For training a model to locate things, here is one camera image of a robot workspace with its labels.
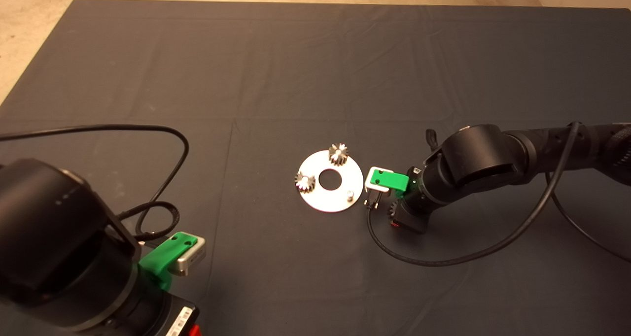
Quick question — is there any thin black left camera cable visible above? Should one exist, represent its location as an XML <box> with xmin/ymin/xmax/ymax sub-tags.
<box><xmin>0</xmin><ymin>124</ymin><xmax>190</xmax><ymax>241</ymax></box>

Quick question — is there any thin black right camera cable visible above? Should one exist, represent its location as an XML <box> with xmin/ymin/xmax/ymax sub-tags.
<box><xmin>366</xmin><ymin>122</ymin><xmax>631</xmax><ymax>268</ymax></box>

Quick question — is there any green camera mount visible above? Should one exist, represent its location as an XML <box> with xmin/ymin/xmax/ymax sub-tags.
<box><xmin>139</xmin><ymin>232</ymin><xmax>199</xmax><ymax>291</ymax></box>
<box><xmin>371</xmin><ymin>168</ymin><xmax>410</xmax><ymax>199</ymax></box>

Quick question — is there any thick braided right arm cable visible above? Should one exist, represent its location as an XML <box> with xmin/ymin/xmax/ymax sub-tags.
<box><xmin>609</xmin><ymin>124</ymin><xmax>631</xmax><ymax>185</ymax></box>

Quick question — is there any dark grey table cloth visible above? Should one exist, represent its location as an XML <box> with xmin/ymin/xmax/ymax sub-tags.
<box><xmin>0</xmin><ymin>0</ymin><xmax>631</xmax><ymax>336</ymax></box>

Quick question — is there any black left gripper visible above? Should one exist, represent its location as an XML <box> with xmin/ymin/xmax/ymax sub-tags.
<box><xmin>148</xmin><ymin>297</ymin><xmax>202</xmax><ymax>336</ymax></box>

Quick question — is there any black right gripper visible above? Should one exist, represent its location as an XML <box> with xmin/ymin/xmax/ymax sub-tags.
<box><xmin>390</xmin><ymin>202</ymin><xmax>432</xmax><ymax>234</ymax></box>

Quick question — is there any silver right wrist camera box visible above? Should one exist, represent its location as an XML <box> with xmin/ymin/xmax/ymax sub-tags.
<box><xmin>364</xmin><ymin>167</ymin><xmax>395</xmax><ymax>195</ymax></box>

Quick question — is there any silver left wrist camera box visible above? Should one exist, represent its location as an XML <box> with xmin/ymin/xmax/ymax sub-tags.
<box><xmin>176</xmin><ymin>235</ymin><xmax>207</xmax><ymax>276</ymax></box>

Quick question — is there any green left camera mount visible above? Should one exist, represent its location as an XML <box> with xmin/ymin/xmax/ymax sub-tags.
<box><xmin>139</xmin><ymin>232</ymin><xmax>199</xmax><ymax>291</ymax></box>

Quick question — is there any round metal carrier plate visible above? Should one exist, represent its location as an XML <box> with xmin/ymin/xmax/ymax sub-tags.
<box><xmin>297</xmin><ymin>149</ymin><xmax>364</xmax><ymax>212</ymax></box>

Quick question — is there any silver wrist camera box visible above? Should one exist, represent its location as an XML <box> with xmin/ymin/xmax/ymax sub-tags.
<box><xmin>176</xmin><ymin>235</ymin><xmax>207</xmax><ymax>276</ymax></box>
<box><xmin>364</xmin><ymin>167</ymin><xmax>395</xmax><ymax>195</ymax></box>

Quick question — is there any green right camera mount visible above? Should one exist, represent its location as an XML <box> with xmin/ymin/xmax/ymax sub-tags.
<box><xmin>371</xmin><ymin>168</ymin><xmax>410</xmax><ymax>199</ymax></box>

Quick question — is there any thin black camera cable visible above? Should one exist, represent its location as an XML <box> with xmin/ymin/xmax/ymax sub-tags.
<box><xmin>0</xmin><ymin>124</ymin><xmax>190</xmax><ymax>241</ymax></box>
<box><xmin>366</xmin><ymin>122</ymin><xmax>631</xmax><ymax>268</ymax></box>

